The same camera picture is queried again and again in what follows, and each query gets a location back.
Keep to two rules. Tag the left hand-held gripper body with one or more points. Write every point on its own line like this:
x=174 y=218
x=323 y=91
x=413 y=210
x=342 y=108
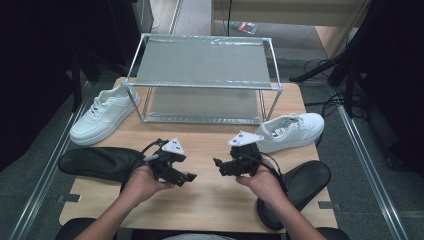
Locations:
x=165 y=160

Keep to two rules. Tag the person's right leg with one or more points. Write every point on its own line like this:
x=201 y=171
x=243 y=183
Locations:
x=335 y=234

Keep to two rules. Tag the dark curtain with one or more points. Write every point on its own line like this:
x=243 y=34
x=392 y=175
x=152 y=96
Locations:
x=400 y=50
x=33 y=50

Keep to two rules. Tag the metal frame shoe rack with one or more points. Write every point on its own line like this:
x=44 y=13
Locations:
x=203 y=63

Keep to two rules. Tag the person's right hand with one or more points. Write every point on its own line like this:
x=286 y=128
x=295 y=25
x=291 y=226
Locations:
x=266 y=186

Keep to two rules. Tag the person's left hand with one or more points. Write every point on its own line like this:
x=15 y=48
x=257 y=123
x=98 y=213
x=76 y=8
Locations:
x=143 y=185

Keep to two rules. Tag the colourful packet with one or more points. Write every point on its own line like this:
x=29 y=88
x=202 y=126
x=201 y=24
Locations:
x=245 y=27

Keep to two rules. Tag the grey metal bracket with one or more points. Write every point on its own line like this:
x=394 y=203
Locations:
x=330 y=205
x=70 y=198

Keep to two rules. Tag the person's grey shirt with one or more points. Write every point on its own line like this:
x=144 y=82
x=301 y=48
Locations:
x=196 y=237

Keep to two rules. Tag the wooden cabinet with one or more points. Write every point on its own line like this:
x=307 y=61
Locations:
x=283 y=13

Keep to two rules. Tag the black metal stand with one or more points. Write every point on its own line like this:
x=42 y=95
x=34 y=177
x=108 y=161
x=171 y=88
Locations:
x=77 y=83
x=350 y=86

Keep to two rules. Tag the person's left leg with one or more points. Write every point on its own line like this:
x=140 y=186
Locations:
x=73 y=230

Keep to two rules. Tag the white sneaker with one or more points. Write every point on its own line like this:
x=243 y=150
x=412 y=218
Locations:
x=100 y=120
x=300 y=133

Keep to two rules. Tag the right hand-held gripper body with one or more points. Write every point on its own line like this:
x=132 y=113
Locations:
x=246 y=156

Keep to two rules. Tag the black slipper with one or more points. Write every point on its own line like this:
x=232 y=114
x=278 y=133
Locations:
x=96 y=163
x=306 y=183

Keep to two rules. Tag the person's leg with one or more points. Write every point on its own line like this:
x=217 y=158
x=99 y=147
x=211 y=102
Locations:
x=335 y=234
x=73 y=230

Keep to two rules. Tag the aluminium floor rail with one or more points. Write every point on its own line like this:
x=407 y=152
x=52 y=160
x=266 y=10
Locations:
x=50 y=166
x=373 y=173
x=175 y=18

